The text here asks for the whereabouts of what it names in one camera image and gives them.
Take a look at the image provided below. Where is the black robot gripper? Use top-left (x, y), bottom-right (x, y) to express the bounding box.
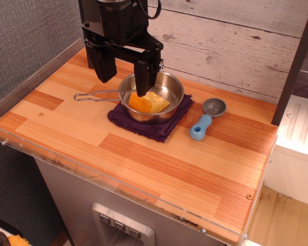
top-left (82, 1), bottom-right (163, 97)

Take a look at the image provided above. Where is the yellow orange cheese wedge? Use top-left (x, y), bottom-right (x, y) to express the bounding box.
top-left (128, 92), bottom-right (170, 114)

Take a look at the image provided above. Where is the stainless steel pot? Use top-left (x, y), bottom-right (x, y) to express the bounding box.
top-left (73, 72), bottom-right (184, 124)

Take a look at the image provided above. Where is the purple folded cloth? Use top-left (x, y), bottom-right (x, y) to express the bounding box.
top-left (107, 94), bottom-right (194, 142)

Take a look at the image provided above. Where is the blue grey ice cream scoop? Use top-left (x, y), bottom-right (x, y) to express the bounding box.
top-left (189, 98), bottom-right (227, 141)

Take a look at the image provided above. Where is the clear acrylic edge guard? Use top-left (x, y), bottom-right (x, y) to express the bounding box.
top-left (0, 122), bottom-right (249, 243)

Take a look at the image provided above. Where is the silver toy fridge cabinet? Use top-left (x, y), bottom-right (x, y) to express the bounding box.
top-left (36, 159), bottom-right (223, 245)

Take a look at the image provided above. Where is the orange object bottom left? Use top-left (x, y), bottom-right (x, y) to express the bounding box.
top-left (0, 232), bottom-right (30, 246)

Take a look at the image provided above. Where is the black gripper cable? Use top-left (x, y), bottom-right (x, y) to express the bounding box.
top-left (132, 0), bottom-right (162, 20)

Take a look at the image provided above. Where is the dark vertical post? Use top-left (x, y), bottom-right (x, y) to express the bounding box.
top-left (271, 19), bottom-right (308, 126)

